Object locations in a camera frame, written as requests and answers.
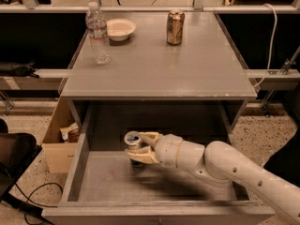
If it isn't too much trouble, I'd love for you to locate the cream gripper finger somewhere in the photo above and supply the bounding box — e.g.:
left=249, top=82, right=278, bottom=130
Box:
left=140, top=131, right=162, bottom=148
left=126, top=146, right=159, bottom=164

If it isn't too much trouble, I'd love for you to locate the cardboard box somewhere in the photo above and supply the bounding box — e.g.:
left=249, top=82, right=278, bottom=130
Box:
left=42, top=99, right=77, bottom=173

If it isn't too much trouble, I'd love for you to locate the clear plastic water bottle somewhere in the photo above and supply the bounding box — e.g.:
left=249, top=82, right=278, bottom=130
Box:
left=85, top=2, right=111, bottom=65

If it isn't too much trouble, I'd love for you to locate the black floor cable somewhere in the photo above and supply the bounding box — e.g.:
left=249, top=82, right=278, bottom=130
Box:
left=12, top=181, right=64, bottom=225

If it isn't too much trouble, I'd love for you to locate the white ceramic bowl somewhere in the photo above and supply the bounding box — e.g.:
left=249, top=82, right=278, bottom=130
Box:
left=107, top=19, right=136, bottom=41

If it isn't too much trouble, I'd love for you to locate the white hanging cable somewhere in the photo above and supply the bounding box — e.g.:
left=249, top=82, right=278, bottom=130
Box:
left=252, top=3, right=278, bottom=89

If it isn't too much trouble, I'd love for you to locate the crumpled bag in box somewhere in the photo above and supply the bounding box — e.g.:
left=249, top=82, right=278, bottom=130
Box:
left=60, top=123, right=80, bottom=143

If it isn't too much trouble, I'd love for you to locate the grey cabinet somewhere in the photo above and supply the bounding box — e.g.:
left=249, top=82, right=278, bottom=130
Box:
left=60, top=11, right=258, bottom=133

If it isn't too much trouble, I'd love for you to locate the brown gold soda can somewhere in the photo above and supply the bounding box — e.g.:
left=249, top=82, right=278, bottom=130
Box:
left=166, top=8, right=185, bottom=45

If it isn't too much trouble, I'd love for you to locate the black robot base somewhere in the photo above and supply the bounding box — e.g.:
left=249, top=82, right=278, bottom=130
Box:
left=263, top=87, right=300, bottom=180

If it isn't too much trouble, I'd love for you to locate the silver blue redbull can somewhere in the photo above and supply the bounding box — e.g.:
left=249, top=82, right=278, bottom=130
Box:
left=124, top=131, right=142, bottom=152

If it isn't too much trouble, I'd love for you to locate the open grey top drawer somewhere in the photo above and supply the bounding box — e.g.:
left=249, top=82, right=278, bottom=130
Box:
left=43, top=102, right=274, bottom=225

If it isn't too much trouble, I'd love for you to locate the black chair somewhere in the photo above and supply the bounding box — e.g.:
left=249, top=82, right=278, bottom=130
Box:
left=0, top=119, right=41, bottom=201

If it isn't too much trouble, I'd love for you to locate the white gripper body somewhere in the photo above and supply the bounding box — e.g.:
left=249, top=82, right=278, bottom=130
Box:
left=155, top=134, right=183, bottom=167

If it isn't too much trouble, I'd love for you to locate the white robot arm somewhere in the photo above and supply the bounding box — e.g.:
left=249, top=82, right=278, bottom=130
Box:
left=124, top=131, right=300, bottom=225

